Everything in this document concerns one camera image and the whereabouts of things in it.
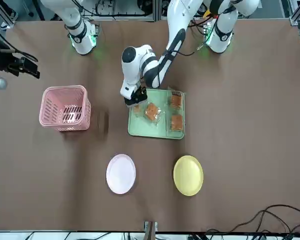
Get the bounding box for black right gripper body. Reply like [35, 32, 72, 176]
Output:
[0, 49, 25, 76]

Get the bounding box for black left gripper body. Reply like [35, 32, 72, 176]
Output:
[124, 86, 149, 108]

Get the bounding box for bread pack clear wrapper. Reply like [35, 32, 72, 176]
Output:
[168, 113, 185, 133]
[168, 91, 185, 109]
[143, 102, 163, 123]

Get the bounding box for green rectangular tray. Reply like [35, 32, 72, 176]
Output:
[127, 88, 186, 140]

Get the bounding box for small pink slotted basket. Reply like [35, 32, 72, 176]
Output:
[38, 85, 92, 132]

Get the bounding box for white round plate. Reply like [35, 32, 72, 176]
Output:
[105, 153, 137, 195]

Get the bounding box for yellow round plate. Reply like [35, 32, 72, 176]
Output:
[173, 155, 204, 197]

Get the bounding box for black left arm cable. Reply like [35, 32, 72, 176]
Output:
[162, 14, 231, 58]

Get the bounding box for aluminium camera post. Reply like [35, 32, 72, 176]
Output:
[144, 220, 158, 240]

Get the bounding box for black desk cable bundle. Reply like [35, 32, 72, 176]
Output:
[204, 204, 300, 240]

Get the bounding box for aluminium corner post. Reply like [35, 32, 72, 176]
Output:
[289, 0, 300, 26]

